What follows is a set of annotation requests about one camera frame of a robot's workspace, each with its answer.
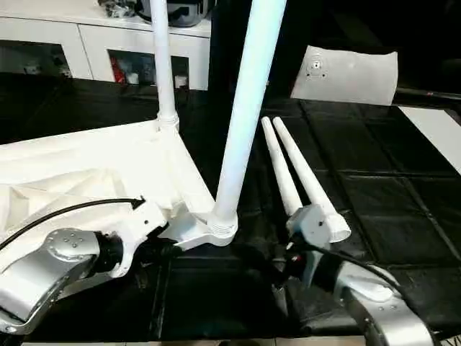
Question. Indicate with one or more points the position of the white sheet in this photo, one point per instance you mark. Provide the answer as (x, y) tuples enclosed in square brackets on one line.
[(439, 137)]

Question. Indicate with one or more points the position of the white plastic table leg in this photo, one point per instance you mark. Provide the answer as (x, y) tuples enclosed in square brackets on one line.
[(310, 180), (248, 108), (282, 169), (163, 58)]

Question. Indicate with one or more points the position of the white flat panel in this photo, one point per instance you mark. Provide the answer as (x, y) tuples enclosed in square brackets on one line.
[(346, 76)]

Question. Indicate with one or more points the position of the clear small items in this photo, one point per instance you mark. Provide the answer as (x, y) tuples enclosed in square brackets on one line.
[(119, 7)]

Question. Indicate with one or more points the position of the grey bag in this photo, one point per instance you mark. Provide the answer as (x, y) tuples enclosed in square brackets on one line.
[(180, 9)]

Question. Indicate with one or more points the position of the black work mat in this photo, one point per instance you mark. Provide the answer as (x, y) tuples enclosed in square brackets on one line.
[(403, 202)]

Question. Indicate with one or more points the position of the white glass-door cabinet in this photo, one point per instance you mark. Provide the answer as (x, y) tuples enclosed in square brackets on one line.
[(86, 40)]

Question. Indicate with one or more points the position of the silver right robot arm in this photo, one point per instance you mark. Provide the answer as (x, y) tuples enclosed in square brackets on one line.
[(374, 303)]

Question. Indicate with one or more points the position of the black cabinet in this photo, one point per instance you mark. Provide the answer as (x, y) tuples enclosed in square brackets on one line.
[(230, 43)]

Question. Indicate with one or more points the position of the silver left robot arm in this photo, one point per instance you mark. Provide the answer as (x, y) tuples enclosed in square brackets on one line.
[(50, 274)]

